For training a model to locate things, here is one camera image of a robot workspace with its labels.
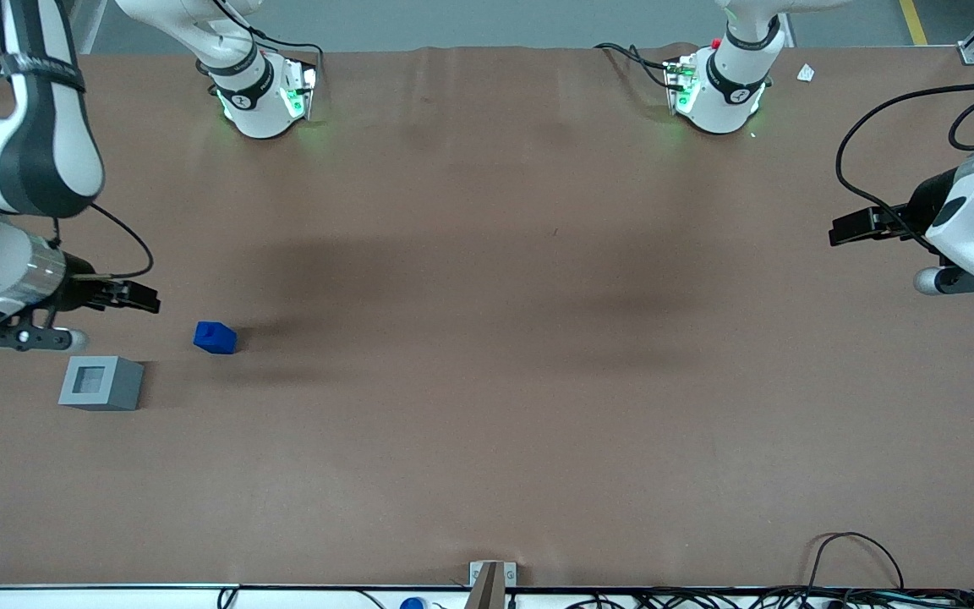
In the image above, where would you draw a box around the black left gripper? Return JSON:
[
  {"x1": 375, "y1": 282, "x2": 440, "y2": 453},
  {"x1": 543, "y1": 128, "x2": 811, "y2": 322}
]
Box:
[{"x1": 830, "y1": 167, "x2": 959, "y2": 248}]

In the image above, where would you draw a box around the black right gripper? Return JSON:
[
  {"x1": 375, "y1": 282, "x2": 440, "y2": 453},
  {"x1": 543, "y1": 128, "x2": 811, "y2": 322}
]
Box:
[{"x1": 60, "y1": 252, "x2": 160, "y2": 314}]

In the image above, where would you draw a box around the blue plastic part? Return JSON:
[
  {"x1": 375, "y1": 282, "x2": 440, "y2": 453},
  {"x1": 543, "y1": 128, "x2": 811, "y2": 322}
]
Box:
[{"x1": 194, "y1": 321, "x2": 238, "y2": 355}]

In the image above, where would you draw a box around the gray square base block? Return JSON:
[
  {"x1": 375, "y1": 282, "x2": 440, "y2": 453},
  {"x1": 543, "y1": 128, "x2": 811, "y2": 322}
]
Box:
[{"x1": 58, "y1": 355, "x2": 145, "y2": 412}]

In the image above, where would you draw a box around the brown table mat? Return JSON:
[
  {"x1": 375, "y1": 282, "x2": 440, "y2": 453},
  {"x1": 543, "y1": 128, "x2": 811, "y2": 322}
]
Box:
[{"x1": 0, "y1": 42, "x2": 974, "y2": 589}]

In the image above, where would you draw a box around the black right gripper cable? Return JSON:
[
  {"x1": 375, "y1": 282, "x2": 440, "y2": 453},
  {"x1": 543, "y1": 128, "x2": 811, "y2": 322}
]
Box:
[{"x1": 47, "y1": 201, "x2": 155, "y2": 280}]

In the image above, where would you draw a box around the long black left gripper cable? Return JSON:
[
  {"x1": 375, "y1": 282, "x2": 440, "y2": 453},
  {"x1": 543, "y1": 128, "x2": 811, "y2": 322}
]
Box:
[{"x1": 835, "y1": 82, "x2": 974, "y2": 253}]

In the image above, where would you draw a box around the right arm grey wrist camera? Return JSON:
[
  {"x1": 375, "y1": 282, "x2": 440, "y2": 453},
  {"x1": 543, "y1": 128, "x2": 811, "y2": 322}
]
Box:
[{"x1": 0, "y1": 324, "x2": 89, "y2": 353}]

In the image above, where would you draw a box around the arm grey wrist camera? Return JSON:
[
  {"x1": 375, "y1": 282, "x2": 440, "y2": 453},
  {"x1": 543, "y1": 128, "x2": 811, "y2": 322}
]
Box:
[
  {"x1": 914, "y1": 252, "x2": 974, "y2": 296},
  {"x1": 0, "y1": 324, "x2": 89, "y2": 353}
]

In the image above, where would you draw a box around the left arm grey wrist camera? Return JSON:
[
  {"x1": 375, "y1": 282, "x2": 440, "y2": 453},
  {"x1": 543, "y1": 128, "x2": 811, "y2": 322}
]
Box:
[{"x1": 914, "y1": 252, "x2": 974, "y2": 296}]

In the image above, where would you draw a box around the black right base cable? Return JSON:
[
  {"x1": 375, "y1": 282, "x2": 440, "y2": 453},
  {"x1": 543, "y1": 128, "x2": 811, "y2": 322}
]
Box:
[{"x1": 212, "y1": 0, "x2": 325, "y2": 94}]

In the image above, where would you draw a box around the black base cable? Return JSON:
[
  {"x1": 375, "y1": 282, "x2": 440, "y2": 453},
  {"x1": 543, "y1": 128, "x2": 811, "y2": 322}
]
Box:
[
  {"x1": 212, "y1": 0, "x2": 325, "y2": 94},
  {"x1": 595, "y1": 42, "x2": 676, "y2": 90}
]

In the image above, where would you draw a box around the black cable loop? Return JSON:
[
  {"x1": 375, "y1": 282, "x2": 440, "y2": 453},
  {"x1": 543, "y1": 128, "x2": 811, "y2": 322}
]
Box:
[{"x1": 804, "y1": 531, "x2": 906, "y2": 593}]

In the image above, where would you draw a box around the black left base cable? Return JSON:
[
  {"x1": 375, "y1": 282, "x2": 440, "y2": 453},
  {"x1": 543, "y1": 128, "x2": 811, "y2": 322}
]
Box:
[{"x1": 595, "y1": 42, "x2": 676, "y2": 90}]

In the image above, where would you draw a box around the black cable tangle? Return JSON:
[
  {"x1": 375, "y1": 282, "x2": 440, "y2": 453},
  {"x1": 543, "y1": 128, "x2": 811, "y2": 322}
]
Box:
[{"x1": 563, "y1": 587, "x2": 974, "y2": 609}]

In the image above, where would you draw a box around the gray metal mounting bracket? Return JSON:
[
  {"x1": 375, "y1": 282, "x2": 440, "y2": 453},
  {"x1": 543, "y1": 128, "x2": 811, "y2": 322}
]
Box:
[{"x1": 469, "y1": 561, "x2": 517, "y2": 589}]

